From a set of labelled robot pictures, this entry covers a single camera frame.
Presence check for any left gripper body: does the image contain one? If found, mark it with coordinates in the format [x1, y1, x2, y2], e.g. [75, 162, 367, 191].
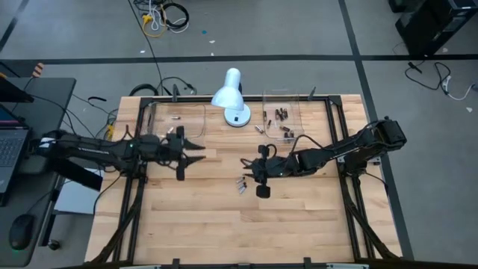
[160, 126, 187, 182]

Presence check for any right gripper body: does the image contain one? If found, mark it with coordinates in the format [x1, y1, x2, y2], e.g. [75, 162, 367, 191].
[255, 145, 291, 200]

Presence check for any white desk lamp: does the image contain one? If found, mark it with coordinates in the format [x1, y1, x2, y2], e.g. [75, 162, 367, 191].
[211, 67, 252, 129]

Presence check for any clear plastic bin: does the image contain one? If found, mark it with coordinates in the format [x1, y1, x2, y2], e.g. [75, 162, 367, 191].
[146, 99, 207, 138]
[261, 88, 306, 145]

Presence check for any white flat panel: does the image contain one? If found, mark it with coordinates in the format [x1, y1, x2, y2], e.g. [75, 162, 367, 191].
[53, 167, 104, 216]

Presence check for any grey side desk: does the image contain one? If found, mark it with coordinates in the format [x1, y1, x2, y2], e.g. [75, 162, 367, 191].
[0, 76, 78, 268]

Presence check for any black computer mouse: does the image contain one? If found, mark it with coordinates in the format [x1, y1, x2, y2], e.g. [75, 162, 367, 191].
[8, 213, 34, 251]

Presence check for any black laptop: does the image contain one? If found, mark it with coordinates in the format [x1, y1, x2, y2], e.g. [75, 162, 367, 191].
[0, 104, 31, 195]

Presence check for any black computer tower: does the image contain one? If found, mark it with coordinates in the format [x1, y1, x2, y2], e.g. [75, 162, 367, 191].
[394, 0, 478, 58]

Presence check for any black aluminium table frame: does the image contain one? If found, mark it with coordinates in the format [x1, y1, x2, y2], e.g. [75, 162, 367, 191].
[87, 95, 403, 269]

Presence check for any thick black looped cable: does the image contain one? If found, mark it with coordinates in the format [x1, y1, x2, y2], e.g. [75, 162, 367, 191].
[128, 76, 198, 97]

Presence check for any yellow cable connector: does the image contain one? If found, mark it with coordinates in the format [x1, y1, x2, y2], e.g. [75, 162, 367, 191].
[97, 125, 115, 146]

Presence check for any black cable bundle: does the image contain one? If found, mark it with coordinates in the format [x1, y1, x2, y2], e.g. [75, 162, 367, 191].
[61, 93, 119, 146]

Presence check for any long black floor cable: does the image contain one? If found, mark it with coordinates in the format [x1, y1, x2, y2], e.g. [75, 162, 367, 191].
[128, 0, 165, 96]

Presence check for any white floor cable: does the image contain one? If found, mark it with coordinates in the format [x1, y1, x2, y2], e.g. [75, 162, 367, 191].
[148, 0, 190, 34]

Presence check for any black coiled cable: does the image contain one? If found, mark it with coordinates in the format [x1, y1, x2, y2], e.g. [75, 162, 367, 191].
[160, 2, 190, 31]

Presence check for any yellow floor cable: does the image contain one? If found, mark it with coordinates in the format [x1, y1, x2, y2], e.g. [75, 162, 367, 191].
[141, 13, 168, 39]

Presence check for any black cable with plug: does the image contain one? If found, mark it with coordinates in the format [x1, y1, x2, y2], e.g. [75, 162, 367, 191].
[405, 61, 452, 91]

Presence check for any white cable with adapter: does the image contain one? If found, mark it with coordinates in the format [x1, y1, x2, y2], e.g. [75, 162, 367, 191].
[441, 74, 478, 102]

